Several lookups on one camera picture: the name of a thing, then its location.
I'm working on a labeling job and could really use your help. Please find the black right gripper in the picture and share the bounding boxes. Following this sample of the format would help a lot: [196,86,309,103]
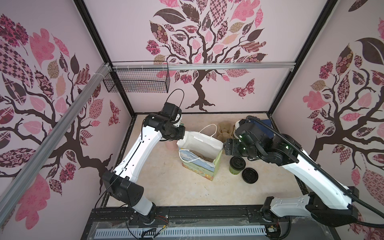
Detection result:
[220,137,261,161]

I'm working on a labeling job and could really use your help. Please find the green white paper bag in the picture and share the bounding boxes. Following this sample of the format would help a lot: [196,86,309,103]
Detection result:
[177,124,223,181]

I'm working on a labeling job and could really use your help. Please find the green paper coffee cup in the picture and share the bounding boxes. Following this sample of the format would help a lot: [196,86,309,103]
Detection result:
[229,165,245,175]

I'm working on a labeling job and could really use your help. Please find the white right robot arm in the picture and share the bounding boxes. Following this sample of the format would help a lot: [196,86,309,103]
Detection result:
[224,116,359,227]

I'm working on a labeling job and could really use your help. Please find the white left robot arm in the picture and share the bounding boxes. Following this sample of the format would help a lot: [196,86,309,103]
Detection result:
[102,102,185,216]

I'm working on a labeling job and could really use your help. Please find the stack of paper cups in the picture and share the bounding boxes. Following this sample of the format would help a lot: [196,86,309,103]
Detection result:
[234,119,246,132]

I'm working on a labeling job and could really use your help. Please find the blue paper napkins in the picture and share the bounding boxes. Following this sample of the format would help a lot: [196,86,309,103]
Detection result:
[260,118,276,140]

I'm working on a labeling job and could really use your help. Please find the pink straw holder cup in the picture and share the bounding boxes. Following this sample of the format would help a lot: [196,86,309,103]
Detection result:
[165,140,179,151]

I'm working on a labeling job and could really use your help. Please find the stack of pulp cup carriers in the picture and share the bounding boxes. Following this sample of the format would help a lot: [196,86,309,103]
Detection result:
[217,121,235,143]

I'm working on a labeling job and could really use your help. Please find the stack of black lids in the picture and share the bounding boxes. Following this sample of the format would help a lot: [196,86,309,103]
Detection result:
[242,168,259,184]

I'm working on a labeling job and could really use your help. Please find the black wire basket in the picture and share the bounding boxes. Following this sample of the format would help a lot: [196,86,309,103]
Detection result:
[103,60,171,94]

